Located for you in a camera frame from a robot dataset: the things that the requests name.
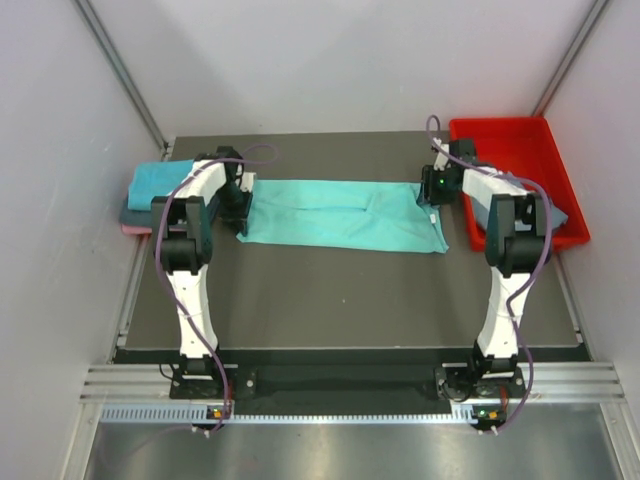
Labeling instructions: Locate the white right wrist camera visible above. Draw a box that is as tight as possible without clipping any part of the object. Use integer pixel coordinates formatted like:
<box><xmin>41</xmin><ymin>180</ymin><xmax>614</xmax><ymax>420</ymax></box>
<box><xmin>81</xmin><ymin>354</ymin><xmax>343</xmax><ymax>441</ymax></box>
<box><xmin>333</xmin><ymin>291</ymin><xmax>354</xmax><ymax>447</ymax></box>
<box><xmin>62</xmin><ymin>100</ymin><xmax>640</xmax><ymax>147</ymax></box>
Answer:
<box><xmin>433</xmin><ymin>140</ymin><xmax>449</xmax><ymax>171</ymax></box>

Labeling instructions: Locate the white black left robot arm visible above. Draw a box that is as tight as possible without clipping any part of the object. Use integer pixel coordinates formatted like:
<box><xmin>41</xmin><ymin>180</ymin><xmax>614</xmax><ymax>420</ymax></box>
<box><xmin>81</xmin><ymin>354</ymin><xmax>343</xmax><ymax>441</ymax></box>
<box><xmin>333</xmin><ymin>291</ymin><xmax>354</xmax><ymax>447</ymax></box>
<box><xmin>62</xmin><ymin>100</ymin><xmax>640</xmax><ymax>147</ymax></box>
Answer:
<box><xmin>151</xmin><ymin>146</ymin><xmax>255</xmax><ymax>401</ymax></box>

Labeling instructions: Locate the folded pink t-shirt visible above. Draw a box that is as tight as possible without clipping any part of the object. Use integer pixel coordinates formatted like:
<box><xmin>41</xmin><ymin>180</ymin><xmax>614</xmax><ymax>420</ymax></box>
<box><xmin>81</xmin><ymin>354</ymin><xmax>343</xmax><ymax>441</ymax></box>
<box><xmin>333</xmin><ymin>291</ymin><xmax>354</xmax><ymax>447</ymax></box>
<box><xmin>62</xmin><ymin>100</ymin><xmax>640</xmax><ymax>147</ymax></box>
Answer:
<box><xmin>121</xmin><ymin>225</ymin><xmax>152</xmax><ymax>236</ymax></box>

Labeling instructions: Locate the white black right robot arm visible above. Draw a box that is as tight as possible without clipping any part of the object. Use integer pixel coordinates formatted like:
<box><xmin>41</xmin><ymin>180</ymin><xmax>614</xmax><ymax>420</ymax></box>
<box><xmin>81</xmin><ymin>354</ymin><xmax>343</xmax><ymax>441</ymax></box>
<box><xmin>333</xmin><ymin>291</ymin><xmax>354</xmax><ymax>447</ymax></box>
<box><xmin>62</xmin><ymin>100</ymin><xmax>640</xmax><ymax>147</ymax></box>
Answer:
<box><xmin>417</xmin><ymin>138</ymin><xmax>553</xmax><ymax>402</ymax></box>

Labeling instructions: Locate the red plastic bin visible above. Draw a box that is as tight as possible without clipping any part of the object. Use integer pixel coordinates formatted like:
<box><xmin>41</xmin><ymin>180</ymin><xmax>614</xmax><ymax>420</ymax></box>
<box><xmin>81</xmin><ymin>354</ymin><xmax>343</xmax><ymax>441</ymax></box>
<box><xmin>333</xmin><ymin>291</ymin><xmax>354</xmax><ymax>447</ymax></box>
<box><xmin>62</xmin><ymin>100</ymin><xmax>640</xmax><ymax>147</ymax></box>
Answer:
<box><xmin>449</xmin><ymin>117</ymin><xmax>591</xmax><ymax>252</ymax></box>

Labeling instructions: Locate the left aluminium corner post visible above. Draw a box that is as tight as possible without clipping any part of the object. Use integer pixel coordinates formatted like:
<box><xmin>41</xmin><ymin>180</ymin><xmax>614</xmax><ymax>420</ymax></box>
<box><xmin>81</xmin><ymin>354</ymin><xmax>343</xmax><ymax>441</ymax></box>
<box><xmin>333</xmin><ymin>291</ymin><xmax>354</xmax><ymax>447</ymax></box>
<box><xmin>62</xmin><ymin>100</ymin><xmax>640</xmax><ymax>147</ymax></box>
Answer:
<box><xmin>71</xmin><ymin>0</ymin><xmax>169</xmax><ymax>152</ymax></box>

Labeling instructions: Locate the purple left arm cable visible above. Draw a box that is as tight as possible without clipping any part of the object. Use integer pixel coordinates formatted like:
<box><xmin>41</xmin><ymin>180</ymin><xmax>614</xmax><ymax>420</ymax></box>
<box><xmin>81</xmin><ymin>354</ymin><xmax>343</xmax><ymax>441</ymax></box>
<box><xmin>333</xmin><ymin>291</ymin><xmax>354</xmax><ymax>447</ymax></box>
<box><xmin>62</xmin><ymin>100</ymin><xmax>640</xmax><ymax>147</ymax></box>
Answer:
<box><xmin>153</xmin><ymin>143</ymin><xmax>279</xmax><ymax>434</ymax></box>

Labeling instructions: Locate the aluminium corner post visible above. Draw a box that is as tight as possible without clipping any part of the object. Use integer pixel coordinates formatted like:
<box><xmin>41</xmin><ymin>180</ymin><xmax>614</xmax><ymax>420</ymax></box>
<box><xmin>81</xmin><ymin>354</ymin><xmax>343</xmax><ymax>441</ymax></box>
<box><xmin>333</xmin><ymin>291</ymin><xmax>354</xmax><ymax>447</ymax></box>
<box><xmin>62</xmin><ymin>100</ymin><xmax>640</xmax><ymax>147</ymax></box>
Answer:
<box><xmin>530</xmin><ymin>0</ymin><xmax>612</xmax><ymax>117</ymax></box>
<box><xmin>71</xmin><ymin>0</ymin><xmax>169</xmax><ymax>152</ymax></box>

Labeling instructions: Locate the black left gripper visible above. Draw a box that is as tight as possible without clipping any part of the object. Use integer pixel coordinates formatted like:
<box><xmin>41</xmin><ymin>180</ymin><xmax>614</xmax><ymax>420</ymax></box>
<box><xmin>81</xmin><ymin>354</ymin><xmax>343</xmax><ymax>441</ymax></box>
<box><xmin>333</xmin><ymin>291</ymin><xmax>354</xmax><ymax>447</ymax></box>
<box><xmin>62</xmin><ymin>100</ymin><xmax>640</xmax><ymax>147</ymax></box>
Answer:
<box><xmin>216</xmin><ymin>182</ymin><xmax>253</xmax><ymax>236</ymax></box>

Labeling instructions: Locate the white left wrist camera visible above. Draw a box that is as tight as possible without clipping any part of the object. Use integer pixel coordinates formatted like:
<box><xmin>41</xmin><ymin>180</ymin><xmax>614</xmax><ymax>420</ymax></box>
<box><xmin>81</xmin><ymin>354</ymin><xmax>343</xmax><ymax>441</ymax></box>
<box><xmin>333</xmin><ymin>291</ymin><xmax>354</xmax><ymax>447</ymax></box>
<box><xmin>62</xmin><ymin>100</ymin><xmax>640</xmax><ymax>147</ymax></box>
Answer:
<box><xmin>238</xmin><ymin>172</ymin><xmax>256</xmax><ymax>192</ymax></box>

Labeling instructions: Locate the right aluminium corner post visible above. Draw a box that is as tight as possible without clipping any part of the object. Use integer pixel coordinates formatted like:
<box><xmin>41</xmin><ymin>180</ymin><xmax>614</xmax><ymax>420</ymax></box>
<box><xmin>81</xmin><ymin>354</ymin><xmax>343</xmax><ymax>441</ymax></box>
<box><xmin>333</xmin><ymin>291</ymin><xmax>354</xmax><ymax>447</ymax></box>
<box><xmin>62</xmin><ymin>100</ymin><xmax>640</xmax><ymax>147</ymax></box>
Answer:
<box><xmin>530</xmin><ymin>0</ymin><xmax>612</xmax><ymax>117</ymax></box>

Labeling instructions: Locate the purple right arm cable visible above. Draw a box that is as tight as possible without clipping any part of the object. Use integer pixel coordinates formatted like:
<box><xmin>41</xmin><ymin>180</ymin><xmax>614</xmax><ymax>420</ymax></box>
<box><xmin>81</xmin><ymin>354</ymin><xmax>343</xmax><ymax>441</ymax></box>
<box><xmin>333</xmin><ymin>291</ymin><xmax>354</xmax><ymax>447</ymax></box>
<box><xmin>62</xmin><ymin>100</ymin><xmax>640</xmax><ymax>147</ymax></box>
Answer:
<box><xmin>425</xmin><ymin>115</ymin><xmax>553</xmax><ymax>435</ymax></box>

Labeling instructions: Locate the turquoise t-shirt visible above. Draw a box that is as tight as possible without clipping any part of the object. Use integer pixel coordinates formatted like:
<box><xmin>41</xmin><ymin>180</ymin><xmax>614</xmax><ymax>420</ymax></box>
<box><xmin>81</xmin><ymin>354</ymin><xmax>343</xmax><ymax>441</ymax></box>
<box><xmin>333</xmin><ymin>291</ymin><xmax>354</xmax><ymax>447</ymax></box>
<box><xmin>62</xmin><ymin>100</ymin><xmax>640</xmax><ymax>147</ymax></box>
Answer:
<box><xmin>237</xmin><ymin>180</ymin><xmax>449</xmax><ymax>254</ymax></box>

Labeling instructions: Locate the folded blue t-shirt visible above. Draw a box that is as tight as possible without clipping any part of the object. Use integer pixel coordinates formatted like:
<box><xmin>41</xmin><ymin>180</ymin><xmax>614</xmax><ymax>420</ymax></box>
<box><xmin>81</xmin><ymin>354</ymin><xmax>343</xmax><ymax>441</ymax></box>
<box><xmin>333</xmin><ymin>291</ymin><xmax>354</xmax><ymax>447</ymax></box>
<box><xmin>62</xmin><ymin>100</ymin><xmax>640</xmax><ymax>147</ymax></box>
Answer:
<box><xmin>127</xmin><ymin>160</ymin><xmax>226</xmax><ymax>211</ymax></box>

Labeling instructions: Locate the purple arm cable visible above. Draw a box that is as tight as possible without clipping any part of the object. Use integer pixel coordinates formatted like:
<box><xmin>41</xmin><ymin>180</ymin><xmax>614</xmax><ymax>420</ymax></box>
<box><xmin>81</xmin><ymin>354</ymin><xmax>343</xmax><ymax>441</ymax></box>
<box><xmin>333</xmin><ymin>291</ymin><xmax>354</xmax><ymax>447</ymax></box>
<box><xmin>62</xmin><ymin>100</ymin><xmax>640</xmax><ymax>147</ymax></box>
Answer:
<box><xmin>153</xmin><ymin>143</ymin><xmax>279</xmax><ymax>434</ymax></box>
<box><xmin>425</xmin><ymin>115</ymin><xmax>553</xmax><ymax>435</ymax></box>

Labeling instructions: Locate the slotted grey cable duct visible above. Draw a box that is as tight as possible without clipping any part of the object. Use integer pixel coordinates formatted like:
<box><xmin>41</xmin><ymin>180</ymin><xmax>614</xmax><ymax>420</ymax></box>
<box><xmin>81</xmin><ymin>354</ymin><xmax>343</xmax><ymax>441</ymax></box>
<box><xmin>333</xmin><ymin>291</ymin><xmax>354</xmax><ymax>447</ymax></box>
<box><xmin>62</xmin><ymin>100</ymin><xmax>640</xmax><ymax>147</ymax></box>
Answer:
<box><xmin>100</xmin><ymin>403</ymin><xmax>498</xmax><ymax>426</ymax></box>

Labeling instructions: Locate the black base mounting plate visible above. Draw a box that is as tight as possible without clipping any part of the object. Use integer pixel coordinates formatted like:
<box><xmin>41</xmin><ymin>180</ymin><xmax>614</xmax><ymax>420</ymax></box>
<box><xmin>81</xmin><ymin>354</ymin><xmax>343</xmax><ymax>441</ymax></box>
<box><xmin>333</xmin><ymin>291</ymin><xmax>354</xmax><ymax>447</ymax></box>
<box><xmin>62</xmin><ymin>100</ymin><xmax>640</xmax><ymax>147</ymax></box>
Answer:
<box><xmin>168</xmin><ymin>364</ymin><xmax>527</xmax><ymax>401</ymax></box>

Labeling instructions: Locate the grey-blue t-shirt in bin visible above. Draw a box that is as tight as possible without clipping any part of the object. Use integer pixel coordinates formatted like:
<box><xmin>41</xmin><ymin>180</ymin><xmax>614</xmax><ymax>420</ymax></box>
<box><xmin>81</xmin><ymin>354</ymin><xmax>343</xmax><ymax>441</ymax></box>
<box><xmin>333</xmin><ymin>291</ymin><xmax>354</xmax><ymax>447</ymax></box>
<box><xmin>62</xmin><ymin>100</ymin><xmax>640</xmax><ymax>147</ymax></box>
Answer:
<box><xmin>463</xmin><ymin>167</ymin><xmax>568</xmax><ymax>232</ymax></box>

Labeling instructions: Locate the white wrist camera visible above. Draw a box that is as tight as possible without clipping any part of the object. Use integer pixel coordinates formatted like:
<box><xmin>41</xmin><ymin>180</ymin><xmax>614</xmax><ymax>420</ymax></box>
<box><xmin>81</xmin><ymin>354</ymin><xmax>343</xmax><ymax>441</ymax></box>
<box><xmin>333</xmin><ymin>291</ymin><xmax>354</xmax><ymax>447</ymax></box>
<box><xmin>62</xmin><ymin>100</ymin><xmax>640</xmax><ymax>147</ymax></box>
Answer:
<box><xmin>238</xmin><ymin>172</ymin><xmax>256</xmax><ymax>192</ymax></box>
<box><xmin>433</xmin><ymin>140</ymin><xmax>449</xmax><ymax>171</ymax></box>

